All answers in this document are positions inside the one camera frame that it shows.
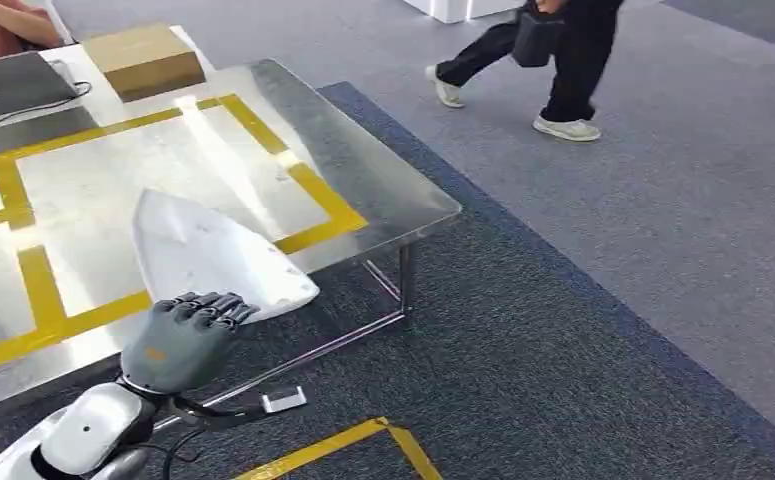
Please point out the white triangular plastic panel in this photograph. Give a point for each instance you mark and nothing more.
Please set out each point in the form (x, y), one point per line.
(208, 258)

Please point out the dark grey laptop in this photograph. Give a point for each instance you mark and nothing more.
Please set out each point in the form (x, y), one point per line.
(9, 83)

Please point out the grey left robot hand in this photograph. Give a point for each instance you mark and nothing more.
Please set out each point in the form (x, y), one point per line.
(182, 344)

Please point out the steel table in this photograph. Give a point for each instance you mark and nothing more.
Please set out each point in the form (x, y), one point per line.
(374, 192)

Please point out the black bag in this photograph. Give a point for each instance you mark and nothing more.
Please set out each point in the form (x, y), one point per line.
(536, 40)

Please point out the white cabinet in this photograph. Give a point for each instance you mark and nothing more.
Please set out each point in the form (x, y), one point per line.
(453, 8)

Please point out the person at table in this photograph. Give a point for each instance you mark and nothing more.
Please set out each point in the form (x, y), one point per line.
(3, 26)

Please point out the walking person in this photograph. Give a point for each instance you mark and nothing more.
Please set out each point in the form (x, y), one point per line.
(579, 60)

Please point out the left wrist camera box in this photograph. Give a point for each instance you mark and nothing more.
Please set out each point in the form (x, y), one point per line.
(284, 399)

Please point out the brown cardboard box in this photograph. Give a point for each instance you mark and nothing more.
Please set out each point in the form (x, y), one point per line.
(145, 60)

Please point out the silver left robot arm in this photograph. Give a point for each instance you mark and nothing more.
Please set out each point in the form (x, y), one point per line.
(89, 430)

